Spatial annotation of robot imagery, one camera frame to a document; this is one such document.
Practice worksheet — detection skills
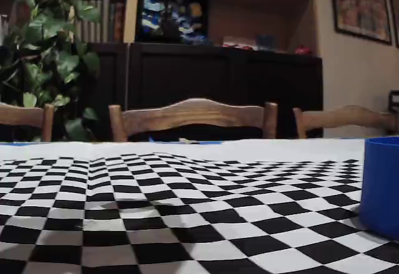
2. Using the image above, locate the red white flat box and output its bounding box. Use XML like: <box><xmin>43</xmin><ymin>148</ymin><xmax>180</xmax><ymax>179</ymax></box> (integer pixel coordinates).
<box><xmin>223</xmin><ymin>35</ymin><xmax>258</xmax><ymax>51</ymax></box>

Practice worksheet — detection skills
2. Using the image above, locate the blue round box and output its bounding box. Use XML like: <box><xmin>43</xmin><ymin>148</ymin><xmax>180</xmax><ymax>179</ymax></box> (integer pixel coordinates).
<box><xmin>358</xmin><ymin>136</ymin><xmax>399</xmax><ymax>241</ymax></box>

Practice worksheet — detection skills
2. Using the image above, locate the brown wooden chair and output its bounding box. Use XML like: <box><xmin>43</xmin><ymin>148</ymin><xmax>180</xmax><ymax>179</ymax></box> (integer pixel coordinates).
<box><xmin>0</xmin><ymin>102</ymin><xmax>54</xmax><ymax>143</ymax></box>
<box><xmin>292</xmin><ymin>105</ymin><xmax>399</xmax><ymax>139</ymax></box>
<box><xmin>108</xmin><ymin>97</ymin><xmax>278</xmax><ymax>143</ymax></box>

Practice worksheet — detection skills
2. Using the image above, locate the black low cabinet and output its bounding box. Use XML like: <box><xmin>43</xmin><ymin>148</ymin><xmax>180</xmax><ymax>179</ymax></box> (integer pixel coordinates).
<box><xmin>89</xmin><ymin>42</ymin><xmax>324</xmax><ymax>141</ymax></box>

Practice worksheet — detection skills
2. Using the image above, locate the black white checkered cloth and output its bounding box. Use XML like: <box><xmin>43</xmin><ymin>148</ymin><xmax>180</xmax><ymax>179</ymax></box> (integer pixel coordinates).
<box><xmin>0</xmin><ymin>138</ymin><xmax>399</xmax><ymax>274</ymax></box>

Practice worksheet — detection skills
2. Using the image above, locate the small blue container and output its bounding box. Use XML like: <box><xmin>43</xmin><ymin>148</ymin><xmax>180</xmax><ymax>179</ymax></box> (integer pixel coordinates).
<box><xmin>257</xmin><ymin>34</ymin><xmax>275</xmax><ymax>49</ymax></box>

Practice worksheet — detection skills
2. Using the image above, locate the starry night picture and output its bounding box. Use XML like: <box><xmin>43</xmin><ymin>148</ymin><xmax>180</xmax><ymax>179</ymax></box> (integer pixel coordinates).
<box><xmin>137</xmin><ymin>0</ymin><xmax>209</xmax><ymax>44</ymax></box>

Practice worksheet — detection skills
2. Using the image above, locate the wide light wood bookshelf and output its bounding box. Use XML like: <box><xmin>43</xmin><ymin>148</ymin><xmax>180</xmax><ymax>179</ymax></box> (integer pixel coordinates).
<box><xmin>0</xmin><ymin>0</ymin><xmax>319</xmax><ymax>57</ymax></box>

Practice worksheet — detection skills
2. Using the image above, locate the reddish brown old book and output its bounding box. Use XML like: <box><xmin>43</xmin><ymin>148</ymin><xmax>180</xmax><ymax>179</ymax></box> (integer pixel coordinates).
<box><xmin>115</xmin><ymin>2</ymin><xmax>125</xmax><ymax>43</ymax></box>

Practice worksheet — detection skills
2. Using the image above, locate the dark brown old book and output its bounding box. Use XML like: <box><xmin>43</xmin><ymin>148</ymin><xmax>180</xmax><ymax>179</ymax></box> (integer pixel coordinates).
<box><xmin>108</xmin><ymin>2</ymin><xmax>116</xmax><ymax>43</ymax></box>

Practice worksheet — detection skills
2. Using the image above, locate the gray old book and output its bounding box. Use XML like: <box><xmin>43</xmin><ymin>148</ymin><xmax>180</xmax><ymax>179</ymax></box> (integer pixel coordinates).
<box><xmin>101</xmin><ymin>0</ymin><xmax>110</xmax><ymax>43</ymax></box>

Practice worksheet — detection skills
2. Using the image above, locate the tan old book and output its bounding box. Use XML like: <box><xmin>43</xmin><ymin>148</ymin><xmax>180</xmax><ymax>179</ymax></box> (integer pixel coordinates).
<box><xmin>93</xmin><ymin>0</ymin><xmax>102</xmax><ymax>43</ymax></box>

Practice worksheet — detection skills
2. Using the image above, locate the green pothos plant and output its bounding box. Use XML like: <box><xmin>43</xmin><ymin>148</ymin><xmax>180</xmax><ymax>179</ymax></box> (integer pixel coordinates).
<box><xmin>0</xmin><ymin>0</ymin><xmax>101</xmax><ymax>143</ymax></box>

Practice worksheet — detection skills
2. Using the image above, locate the large dark framed picture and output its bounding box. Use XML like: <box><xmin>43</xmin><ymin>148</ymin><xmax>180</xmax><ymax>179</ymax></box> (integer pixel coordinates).
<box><xmin>329</xmin><ymin>0</ymin><xmax>393</xmax><ymax>46</ymax></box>

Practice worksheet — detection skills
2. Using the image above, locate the small dark framed picture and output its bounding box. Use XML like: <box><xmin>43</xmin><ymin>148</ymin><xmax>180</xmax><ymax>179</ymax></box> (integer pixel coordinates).
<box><xmin>385</xmin><ymin>0</ymin><xmax>399</xmax><ymax>49</ymax></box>

